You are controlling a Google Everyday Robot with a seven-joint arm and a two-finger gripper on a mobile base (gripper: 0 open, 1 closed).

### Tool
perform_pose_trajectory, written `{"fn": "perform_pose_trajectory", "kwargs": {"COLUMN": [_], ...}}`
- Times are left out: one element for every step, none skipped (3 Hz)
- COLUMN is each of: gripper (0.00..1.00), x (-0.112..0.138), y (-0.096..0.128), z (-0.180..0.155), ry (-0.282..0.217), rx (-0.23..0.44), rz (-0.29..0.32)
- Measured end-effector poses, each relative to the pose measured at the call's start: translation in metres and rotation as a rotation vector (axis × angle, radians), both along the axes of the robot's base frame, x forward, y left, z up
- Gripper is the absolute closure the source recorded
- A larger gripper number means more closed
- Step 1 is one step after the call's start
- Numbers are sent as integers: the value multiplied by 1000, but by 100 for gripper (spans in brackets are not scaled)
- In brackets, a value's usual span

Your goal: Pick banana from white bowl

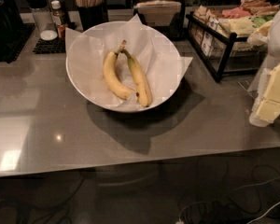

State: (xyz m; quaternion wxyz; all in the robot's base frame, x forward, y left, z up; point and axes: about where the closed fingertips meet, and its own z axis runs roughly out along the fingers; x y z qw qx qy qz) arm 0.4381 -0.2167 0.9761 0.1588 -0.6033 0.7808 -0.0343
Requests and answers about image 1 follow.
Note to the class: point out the glass sugar shaker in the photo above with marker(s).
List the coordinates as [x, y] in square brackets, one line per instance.
[41, 14]

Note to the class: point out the yellow banana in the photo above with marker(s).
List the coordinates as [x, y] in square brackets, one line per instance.
[143, 91]
[111, 79]

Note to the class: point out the black cup of stir sticks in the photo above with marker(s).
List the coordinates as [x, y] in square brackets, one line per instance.
[92, 12]

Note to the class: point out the black wire condiment rack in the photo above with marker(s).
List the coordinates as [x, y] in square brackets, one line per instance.
[222, 54]

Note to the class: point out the black coffee dispenser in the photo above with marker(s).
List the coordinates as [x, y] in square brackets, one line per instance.
[14, 33]

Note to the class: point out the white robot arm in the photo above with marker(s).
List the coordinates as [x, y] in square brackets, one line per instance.
[272, 58]

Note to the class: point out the white bowl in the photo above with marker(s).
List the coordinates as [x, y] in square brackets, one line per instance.
[93, 92]

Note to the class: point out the black rubber mat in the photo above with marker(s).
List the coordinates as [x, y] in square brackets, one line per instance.
[48, 47]

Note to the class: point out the white paper liner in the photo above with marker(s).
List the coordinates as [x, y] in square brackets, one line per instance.
[158, 62]

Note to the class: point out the white round lid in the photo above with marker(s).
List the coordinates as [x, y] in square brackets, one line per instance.
[48, 35]

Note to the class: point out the small sauce bottle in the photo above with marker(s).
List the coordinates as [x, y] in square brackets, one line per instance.
[59, 18]

